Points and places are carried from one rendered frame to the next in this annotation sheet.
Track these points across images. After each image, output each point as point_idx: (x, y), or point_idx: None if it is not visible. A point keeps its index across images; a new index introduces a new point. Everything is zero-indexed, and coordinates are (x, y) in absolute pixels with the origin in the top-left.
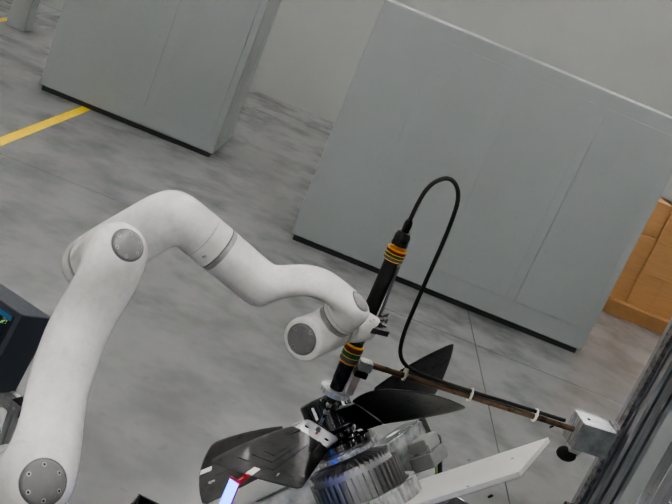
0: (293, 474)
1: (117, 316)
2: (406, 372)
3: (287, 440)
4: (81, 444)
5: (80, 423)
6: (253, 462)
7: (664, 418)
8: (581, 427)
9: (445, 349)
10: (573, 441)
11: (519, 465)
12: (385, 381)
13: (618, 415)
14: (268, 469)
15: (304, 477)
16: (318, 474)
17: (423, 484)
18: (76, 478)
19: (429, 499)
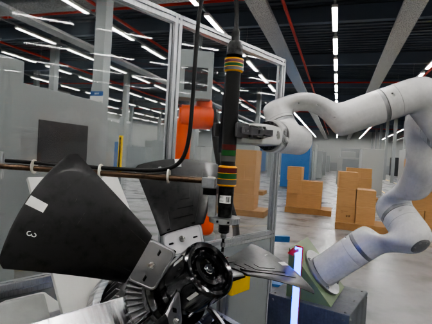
0: (254, 252)
1: (405, 149)
2: (170, 172)
3: (254, 267)
4: (384, 194)
5: (390, 189)
6: (283, 267)
7: None
8: (2, 156)
9: (75, 164)
10: (1, 172)
11: (103, 180)
12: (141, 225)
13: None
14: (272, 260)
15: (246, 249)
16: None
17: (90, 285)
18: (377, 201)
19: None
